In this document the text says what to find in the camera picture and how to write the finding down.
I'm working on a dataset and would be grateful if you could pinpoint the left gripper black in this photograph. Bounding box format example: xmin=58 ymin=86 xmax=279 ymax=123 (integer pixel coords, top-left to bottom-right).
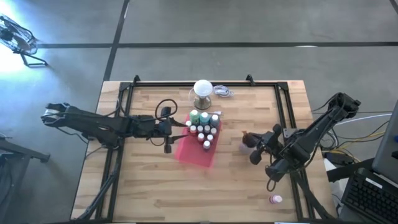
xmin=130 ymin=105 xmax=189 ymax=154

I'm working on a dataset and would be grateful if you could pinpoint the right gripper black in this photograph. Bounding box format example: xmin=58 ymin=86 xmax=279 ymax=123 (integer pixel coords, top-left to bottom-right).
xmin=248 ymin=123 xmax=285 ymax=166

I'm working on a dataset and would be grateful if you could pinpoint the purple plastic cup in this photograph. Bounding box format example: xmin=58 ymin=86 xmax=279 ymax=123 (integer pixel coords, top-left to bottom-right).
xmin=238 ymin=130 xmax=259 ymax=156

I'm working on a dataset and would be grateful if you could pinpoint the green paint bottle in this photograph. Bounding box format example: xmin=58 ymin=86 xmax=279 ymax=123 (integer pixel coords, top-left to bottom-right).
xmin=189 ymin=109 xmax=201 ymax=126

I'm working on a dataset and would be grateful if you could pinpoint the large teal paint bottle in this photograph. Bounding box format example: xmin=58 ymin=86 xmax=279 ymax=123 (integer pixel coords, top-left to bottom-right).
xmin=199 ymin=111 xmax=211 ymax=126

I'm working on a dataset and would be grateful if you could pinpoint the pink plastic tray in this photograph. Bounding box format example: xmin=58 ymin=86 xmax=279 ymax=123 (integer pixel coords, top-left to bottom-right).
xmin=174 ymin=114 xmax=223 ymax=169

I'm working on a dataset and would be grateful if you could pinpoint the white dome glass jar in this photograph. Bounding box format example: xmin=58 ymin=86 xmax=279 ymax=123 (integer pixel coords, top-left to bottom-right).
xmin=192 ymin=80 xmax=214 ymax=111

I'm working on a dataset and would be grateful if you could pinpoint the black power brick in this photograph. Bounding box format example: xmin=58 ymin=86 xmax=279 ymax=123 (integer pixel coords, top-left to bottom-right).
xmin=325 ymin=151 xmax=355 ymax=166

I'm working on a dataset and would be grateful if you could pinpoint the black keyboard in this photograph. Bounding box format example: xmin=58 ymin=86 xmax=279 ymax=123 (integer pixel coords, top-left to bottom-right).
xmin=340 ymin=167 xmax=398 ymax=224

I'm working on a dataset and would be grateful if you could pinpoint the black side cart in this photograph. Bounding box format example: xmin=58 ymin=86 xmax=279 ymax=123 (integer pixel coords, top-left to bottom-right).
xmin=0 ymin=136 xmax=51 ymax=224

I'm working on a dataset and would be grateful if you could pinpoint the black floor fan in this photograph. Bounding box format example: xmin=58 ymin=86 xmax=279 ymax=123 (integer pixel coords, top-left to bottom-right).
xmin=0 ymin=14 xmax=50 ymax=68

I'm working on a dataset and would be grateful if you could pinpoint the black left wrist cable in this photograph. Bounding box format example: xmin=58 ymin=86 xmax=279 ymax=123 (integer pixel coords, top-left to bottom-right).
xmin=149 ymin=98 xmax=179 ymax=147

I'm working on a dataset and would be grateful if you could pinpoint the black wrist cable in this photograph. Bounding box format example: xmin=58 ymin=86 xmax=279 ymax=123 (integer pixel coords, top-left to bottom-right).
xmin=149 ymin=98 xmax=179 ymax=147
xmin=266 ymin=177 xmax=278 ymax=193

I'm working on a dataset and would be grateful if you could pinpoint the black metal table frame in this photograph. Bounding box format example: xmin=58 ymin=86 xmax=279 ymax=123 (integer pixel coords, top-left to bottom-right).
xmin=74 ymin=74 xmax=338 ymax=224

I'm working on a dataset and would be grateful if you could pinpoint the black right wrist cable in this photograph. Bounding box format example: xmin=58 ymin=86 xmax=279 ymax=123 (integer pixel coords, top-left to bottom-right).
xmin=266 ymin=177 xmax=278 ymax=193

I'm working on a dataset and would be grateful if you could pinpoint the white lamp cable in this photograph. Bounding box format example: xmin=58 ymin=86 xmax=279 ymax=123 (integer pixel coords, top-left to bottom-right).
xmin=188 ymin=84 xmax=234 ymax=116

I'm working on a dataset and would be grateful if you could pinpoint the white floor cable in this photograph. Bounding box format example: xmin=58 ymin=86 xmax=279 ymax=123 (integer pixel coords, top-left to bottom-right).
xmin=335 ymin=113 xmax=393 ymax=126

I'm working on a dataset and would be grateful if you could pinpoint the yellow floor cable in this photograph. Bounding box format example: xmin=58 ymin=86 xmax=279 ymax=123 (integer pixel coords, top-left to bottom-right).
xmin=323 ymin=130 xmax=388 ymax=156

